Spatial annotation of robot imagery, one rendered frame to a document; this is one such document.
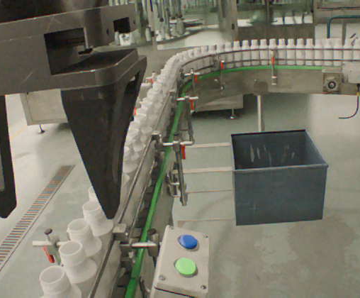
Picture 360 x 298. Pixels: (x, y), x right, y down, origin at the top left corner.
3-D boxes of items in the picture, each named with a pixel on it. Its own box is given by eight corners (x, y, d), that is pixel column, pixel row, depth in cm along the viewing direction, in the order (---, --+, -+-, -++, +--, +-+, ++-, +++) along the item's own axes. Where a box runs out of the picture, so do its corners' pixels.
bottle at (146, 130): (137, 172, 108) (127, 120, 101) (139, 162, 113) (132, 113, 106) (156, 170, 107) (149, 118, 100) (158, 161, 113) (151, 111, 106)
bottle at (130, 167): (142, 215, 86) (131, 155, 79) (119, 216, 87) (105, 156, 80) (147, 202, 91) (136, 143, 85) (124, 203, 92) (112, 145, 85)
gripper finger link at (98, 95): (144, 256, 15) (104, 24, 11) (0, 252, 15) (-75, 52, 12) (164, 179, 21) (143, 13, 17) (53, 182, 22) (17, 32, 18)
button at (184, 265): (175, 261, 54) (177, 255, 53) (194, 265, 54) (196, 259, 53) (173, 274, 51) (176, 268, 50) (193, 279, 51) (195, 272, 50)
